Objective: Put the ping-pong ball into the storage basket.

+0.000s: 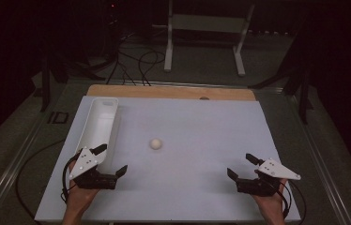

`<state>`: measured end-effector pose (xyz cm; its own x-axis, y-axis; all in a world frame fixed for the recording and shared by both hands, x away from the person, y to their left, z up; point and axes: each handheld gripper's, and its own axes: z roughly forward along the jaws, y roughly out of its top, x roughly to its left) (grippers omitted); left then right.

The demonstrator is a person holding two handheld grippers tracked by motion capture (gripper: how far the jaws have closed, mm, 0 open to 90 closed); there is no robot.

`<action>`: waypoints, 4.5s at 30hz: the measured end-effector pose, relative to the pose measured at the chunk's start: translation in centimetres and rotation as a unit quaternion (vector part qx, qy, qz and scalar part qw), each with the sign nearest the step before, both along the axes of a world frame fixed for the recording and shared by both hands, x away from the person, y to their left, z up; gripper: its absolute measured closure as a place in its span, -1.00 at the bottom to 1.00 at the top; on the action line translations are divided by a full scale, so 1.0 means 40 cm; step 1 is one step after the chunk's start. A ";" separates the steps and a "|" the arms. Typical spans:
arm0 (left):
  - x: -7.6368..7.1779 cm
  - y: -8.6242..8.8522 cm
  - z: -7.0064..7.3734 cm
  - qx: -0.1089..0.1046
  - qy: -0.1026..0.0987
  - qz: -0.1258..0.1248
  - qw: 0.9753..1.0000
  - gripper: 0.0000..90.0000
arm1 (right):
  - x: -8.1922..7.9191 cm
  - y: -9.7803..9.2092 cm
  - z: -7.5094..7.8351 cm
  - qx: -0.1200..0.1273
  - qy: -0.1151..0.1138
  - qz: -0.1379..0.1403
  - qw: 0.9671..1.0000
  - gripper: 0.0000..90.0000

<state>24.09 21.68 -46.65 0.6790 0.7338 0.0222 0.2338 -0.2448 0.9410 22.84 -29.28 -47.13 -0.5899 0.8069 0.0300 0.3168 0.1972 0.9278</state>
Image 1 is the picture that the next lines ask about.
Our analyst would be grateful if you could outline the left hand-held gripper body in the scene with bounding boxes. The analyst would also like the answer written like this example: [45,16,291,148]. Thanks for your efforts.
[69,146,118,190]

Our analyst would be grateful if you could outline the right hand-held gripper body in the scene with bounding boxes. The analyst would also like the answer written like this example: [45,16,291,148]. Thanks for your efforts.
[235,157,302,198]

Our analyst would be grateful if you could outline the white plastic bin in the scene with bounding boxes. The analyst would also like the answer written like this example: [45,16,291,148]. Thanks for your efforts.
[75,97,120,174]

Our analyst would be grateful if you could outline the white ball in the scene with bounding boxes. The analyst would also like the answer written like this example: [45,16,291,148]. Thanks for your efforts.
[149,138,163,151]

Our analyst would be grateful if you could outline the person's left hand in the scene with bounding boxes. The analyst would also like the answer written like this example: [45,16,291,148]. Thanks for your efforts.
[65,178,100,218]

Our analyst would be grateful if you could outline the person's right hand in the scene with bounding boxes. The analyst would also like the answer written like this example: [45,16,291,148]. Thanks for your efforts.
[252,177,288,220]

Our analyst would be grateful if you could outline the white table mat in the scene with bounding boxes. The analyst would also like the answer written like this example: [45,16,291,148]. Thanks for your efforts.
[34,95,302,223]

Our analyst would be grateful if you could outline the black stand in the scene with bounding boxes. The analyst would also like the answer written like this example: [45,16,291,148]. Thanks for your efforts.
[248,62,315,126]
[32,55,106,113]

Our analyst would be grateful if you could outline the white metal stand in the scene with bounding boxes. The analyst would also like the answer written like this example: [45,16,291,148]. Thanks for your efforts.
[163,0,256,78]

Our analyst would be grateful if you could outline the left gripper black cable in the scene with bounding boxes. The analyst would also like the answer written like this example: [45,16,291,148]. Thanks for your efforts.
[15,139,83,221]

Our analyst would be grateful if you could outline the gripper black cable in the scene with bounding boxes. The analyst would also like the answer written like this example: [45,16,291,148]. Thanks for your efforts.
[15,139,83,221]
[275,180,308,225]

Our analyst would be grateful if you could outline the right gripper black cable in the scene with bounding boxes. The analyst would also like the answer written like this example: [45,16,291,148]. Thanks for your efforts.
[275,180,308,225]

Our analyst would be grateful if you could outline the black rectangular floor frame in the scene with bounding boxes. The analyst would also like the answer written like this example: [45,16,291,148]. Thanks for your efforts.
[47,111,69,125]

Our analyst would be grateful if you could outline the metal floor rail frame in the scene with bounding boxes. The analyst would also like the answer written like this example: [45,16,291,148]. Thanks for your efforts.
[0,79,351,225]

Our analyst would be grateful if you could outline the black floor cables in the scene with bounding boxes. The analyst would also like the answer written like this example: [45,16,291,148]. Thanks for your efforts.
[106,29,167,87]

